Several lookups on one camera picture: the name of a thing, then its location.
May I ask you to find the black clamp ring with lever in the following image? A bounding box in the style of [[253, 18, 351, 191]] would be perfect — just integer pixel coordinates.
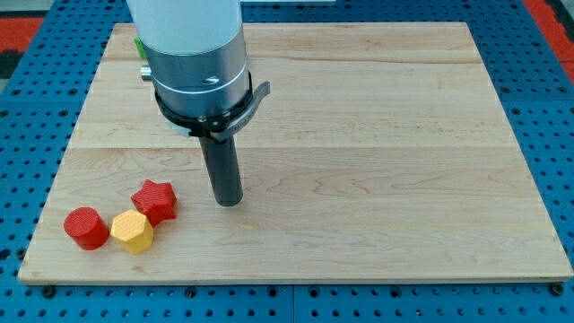
[[154, 74, 271, 142]]

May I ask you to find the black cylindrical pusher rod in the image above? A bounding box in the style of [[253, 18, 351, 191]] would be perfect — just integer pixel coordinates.
[[199, 137, 243, 207]]

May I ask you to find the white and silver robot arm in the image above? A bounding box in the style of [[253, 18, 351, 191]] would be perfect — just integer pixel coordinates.
[[127, 0, 270, 206]]

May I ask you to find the green block behind arm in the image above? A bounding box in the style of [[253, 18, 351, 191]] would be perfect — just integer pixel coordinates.
[[134, 37, 146, 59]]

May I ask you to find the red star block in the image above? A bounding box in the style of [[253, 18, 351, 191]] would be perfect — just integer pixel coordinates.
[[131, 179, 177, 227]]

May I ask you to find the yellow hexagon block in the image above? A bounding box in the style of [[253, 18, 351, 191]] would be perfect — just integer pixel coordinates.
[[110, 209, 154, 254]]

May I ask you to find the red cylinder block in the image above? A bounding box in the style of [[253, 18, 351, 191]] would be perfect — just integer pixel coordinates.
[[64, 206, 109, 250]]

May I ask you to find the light wooden board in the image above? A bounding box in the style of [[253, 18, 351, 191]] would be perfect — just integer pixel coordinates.
[[18, 22, 573, 285]]

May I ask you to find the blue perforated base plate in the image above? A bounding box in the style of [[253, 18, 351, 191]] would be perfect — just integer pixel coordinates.
[[1, 0, 573, 322]]

